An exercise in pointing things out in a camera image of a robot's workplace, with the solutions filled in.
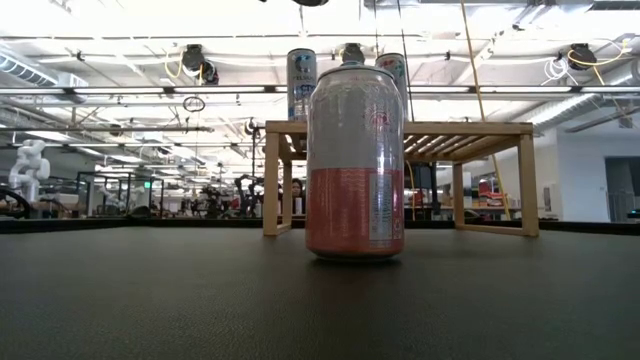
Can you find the pink and silver can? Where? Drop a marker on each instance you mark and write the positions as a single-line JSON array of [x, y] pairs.
[[350, 200]]

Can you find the person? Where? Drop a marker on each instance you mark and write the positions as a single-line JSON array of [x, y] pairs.
[[298, 189]]

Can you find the Celsius Arctic Vibe can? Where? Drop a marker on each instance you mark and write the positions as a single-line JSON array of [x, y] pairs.
[[301, 95]]

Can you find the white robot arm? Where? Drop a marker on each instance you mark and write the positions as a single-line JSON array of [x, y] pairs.
[[30, 167]]

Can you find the Celsius Peach Vibe can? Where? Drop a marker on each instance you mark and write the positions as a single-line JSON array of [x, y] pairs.
[[400, 85]]

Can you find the wooden slatted shelf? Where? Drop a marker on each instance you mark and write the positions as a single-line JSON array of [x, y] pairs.
[[465, 128]]

